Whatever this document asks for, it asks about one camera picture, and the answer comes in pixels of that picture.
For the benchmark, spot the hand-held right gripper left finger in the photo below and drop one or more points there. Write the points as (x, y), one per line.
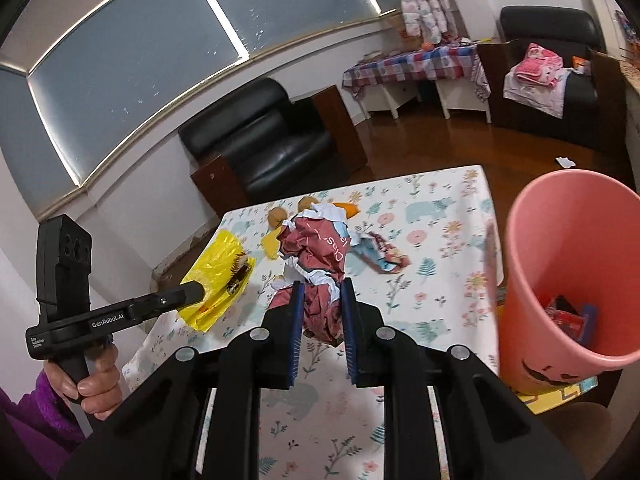
(297, 330)

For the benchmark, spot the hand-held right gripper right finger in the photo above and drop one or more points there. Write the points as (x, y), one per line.
(348, 330)

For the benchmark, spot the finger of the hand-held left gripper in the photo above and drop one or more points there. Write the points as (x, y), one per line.
(170, 300)

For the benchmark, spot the yellow plastic bag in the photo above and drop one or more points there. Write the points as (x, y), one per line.
(215, 265)

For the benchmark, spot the red paper wrapper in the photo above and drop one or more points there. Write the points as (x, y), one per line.
(310, 255)

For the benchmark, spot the silver blue foil wrapper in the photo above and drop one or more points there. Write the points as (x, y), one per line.
(382, 257)

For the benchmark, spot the yellow foam fruit net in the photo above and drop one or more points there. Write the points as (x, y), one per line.
(272, 245)

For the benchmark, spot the pink plastic bucket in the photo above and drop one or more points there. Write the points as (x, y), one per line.
(540, 240)

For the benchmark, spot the person's left forearm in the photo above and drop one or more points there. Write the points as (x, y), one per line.
(35, 425)

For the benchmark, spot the person's left hand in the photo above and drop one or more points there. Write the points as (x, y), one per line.
(97, 385)

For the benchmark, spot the brown walnut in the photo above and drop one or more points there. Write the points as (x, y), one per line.
(277, 217)
(309, 203)

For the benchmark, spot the floral bear print tablecloth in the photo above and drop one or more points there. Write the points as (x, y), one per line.
(425, 240)

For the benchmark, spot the black leather armchair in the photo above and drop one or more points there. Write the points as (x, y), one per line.
(545, 25)
(265, 145)

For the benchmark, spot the yellow floor mat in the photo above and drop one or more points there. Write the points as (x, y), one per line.
(560, 397)

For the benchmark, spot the white low table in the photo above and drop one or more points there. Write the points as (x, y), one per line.
(460, 102)

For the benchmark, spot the checkered tablecloth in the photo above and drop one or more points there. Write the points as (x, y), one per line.
(410, 65)

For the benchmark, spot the white paper scrap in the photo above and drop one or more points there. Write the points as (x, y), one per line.
(565, 162)

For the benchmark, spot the white printed sheet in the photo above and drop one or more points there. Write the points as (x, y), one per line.
(530, 97)

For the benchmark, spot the cardboard box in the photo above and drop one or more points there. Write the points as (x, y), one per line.
(400, 25)

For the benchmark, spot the pink folded blanket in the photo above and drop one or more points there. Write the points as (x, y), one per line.
(540, 62)

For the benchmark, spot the pink dotted puffer jacket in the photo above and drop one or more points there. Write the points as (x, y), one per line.
(425, 0)

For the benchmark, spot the small orange white box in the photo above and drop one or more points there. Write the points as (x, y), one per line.
(581, 63)

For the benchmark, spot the cream bed headboard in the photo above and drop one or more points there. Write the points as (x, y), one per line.
(597, 15)

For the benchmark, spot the colourful printed pillow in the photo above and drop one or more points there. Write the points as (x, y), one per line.
(627, 30)

